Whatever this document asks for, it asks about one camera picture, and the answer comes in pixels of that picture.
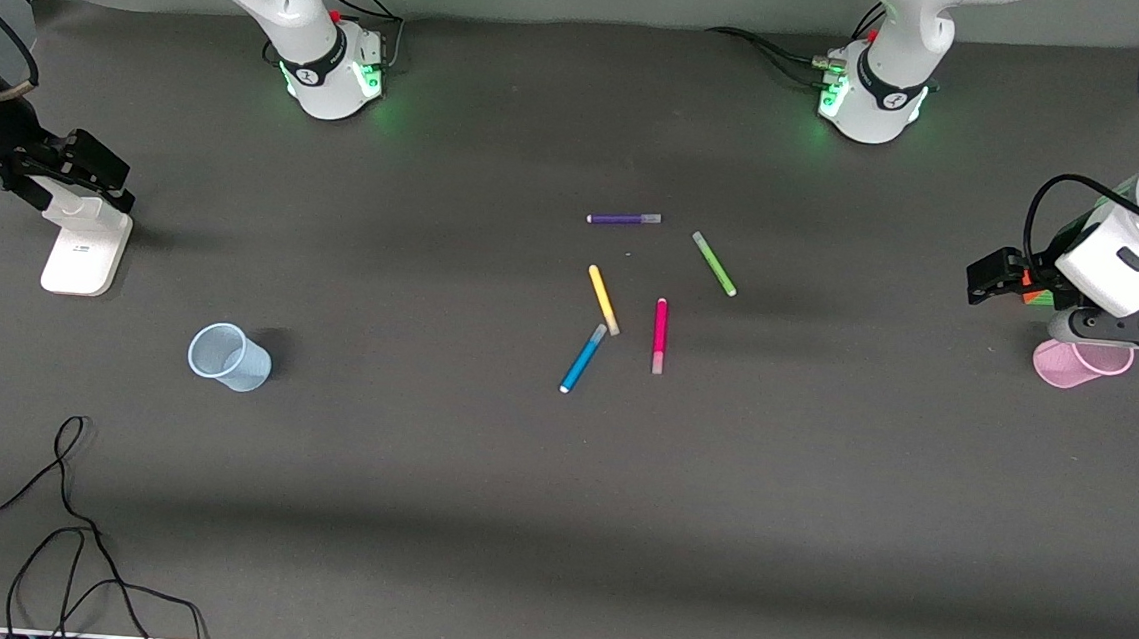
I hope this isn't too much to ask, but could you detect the blue marker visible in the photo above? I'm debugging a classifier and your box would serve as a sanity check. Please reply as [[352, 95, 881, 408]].
[[558, 321, 609, 397]]

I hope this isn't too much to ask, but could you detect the white rectangular device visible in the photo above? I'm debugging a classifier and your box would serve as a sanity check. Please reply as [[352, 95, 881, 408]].
[[39, 191, 136, 301]]

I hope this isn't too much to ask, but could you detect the translucent pink plastic cup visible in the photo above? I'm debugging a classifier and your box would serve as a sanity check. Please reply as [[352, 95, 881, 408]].
[[1031, 337, 1137, 394]]

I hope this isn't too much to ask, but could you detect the translucent blue plastic cup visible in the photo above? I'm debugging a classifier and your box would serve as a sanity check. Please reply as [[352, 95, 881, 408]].
[[186, 320, 275, 395]]

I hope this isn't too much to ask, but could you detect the green marker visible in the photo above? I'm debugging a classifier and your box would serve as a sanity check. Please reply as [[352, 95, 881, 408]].
[[688, 230, 742, 298]]

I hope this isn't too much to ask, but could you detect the purple marker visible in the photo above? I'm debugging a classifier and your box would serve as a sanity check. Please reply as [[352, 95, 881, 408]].
[[586, 209, 663, 230]]

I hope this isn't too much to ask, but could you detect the yellow marker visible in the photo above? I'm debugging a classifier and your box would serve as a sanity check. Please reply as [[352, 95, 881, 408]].
[[584, 264, 625, 337]]

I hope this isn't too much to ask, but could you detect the long looped black cable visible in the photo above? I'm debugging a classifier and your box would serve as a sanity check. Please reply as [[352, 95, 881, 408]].
[[0, 409, 168, 639]]

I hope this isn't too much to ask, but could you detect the black right arm base cable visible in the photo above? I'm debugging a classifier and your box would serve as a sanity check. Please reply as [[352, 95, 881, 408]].
[[309, 0, 407, 73]]

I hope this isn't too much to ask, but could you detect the black arm base cable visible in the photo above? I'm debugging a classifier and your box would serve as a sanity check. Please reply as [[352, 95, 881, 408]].
[[309, 0, 407, 73], [701, 24, 851, 91]]

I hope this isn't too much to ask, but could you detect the black left arm base cable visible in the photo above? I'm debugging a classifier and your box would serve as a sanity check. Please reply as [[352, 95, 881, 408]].
[[701, 24, 851, 91]]

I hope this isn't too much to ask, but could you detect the black cable narrow bend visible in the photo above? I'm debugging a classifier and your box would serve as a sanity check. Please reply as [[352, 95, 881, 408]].
[[3, 523, 87, 639]]

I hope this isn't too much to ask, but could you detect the black cable wide bend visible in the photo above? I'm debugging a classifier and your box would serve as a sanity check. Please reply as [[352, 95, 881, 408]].
[[56, 577, 213, 639]]

